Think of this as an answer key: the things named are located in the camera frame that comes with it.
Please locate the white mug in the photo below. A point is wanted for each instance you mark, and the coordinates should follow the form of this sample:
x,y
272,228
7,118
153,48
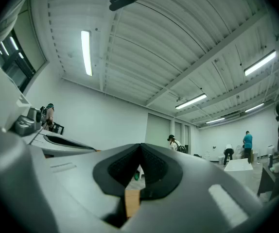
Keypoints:
x,y
276,168

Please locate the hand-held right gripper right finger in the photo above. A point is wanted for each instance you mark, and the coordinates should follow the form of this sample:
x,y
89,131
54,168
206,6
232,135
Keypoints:
x,y
197,178

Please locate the green bottle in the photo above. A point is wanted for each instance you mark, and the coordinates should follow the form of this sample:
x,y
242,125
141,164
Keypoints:
x,y
136,176

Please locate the long ceiling light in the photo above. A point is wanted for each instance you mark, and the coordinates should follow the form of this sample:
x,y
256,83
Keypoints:
x,y
214,120
259,63
86,53
254,107
190,101

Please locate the white floor appliance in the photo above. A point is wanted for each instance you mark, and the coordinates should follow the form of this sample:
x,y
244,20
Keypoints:
x,y
270,150

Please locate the white low table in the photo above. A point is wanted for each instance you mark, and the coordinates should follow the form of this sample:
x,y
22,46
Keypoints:
x,y
239,165

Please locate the dark desk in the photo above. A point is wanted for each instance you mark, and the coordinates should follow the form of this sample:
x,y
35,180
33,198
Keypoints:
x,y
267,181

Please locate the wide white roller blind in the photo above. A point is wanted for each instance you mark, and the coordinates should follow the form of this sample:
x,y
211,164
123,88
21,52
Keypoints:
x,y
157,130

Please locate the dark bottle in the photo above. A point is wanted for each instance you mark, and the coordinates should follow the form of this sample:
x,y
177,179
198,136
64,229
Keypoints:
x,y
271,160

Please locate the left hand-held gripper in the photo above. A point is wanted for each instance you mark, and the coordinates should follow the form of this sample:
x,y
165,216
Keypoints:
x,y
27,124

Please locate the person's beige jacket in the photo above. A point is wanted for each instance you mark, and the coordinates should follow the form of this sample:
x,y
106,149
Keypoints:
x,y
10,11

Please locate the black chair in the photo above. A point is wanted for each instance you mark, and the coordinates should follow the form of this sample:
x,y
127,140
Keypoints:
x,y
58,128

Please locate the narrow white roller blind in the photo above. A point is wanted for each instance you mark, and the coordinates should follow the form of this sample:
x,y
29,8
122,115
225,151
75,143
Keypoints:
x,y
186,137
178,132

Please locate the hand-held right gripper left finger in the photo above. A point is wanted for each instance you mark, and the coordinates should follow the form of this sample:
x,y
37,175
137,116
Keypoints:
x,y
57,190

